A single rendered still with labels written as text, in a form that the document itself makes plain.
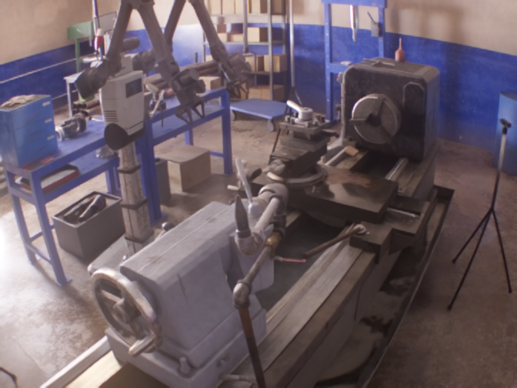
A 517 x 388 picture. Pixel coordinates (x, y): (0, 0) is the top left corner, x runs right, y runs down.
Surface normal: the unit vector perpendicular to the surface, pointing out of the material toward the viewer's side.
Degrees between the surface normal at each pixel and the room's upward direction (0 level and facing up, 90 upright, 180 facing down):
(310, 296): 0
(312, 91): 90
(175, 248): 0
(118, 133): 90
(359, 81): 90
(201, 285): 76
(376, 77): 90
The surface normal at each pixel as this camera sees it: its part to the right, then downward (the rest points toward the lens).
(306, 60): -0.52, 0.40
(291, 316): -0.03, -0.89
